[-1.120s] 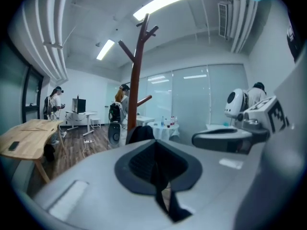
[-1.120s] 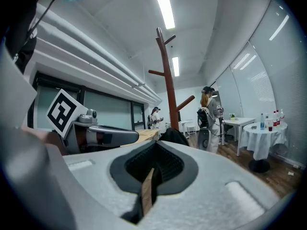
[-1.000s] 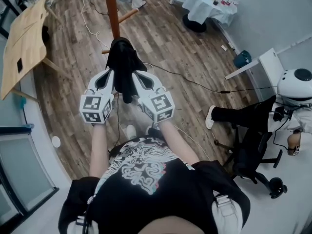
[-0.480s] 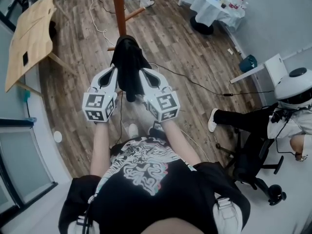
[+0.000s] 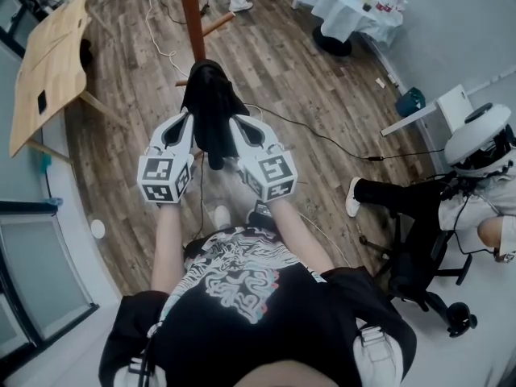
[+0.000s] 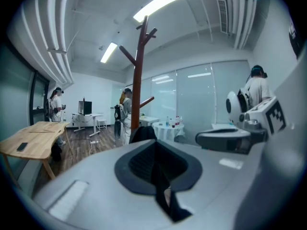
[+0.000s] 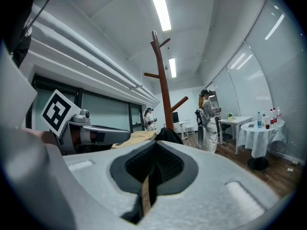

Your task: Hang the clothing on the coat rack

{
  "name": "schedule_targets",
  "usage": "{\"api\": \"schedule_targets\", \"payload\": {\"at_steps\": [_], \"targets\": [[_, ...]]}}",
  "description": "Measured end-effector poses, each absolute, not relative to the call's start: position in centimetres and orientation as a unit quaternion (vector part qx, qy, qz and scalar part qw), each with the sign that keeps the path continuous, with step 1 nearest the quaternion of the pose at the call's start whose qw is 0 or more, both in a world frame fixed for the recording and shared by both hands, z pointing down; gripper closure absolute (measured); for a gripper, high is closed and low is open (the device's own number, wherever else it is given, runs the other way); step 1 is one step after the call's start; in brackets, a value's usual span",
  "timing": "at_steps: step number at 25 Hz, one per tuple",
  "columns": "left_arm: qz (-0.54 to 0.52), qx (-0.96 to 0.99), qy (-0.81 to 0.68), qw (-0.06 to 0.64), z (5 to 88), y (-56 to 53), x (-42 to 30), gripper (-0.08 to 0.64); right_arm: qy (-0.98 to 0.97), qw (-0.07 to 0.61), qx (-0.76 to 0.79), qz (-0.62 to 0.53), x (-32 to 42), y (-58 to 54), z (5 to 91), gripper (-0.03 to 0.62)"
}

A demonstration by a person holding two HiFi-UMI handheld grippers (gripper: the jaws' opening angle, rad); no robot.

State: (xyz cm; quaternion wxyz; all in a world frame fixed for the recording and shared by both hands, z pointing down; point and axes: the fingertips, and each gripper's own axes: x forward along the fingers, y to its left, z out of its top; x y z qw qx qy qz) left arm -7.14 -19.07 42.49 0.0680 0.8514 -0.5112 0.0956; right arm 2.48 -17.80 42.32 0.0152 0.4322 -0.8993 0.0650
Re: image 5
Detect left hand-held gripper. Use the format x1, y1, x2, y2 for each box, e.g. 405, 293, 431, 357
136, 111, 196, 207

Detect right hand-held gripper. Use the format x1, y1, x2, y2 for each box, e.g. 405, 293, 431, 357
228, 114, 299, 204

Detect black clothing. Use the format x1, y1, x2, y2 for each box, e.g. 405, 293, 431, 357
180, 59, 252, 172

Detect brown wooden coat rack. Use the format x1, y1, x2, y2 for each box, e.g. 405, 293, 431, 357
127, 0, 236, 88

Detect person's left forearm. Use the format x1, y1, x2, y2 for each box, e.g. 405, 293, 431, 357
150, 202, 183, 296

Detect person's right forearm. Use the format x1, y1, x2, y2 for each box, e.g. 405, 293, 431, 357
268, 197, 336, 274

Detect person's white shoe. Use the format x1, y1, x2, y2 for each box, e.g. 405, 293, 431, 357
213, 205, 232, 231

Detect white round disc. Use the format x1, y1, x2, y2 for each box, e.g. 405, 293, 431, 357
89, 218, 107, 241

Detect light wooden table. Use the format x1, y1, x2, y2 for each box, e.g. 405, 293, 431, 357
8, 0, 131, 165

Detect round table with white cloth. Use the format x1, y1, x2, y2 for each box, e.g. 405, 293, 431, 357
309, 0, 409, 58

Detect teal bag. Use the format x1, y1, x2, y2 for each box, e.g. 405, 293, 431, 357
394, 87, 427, 118

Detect person's black printed shirt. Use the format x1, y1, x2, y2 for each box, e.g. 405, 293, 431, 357
98, 225, 418, 387

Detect red capped bottle group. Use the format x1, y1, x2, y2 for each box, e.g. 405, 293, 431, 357
376, 0, 409, 16

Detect white desk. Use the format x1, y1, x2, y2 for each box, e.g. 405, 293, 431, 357
380, 83, 476, 137

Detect dark framed glass door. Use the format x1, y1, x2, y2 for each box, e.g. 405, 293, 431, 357
0, 200, 101, 364

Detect black office chair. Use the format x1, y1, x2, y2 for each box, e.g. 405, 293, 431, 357
360, 210, 480, 339

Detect long black floor cable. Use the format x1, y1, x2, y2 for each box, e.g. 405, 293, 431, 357
241, 102, 447, 163

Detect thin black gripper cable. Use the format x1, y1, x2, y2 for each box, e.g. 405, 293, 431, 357
188, 154, 207, 242

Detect white floor cable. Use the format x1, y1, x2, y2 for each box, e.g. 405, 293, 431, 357
297, 210, 352, 268

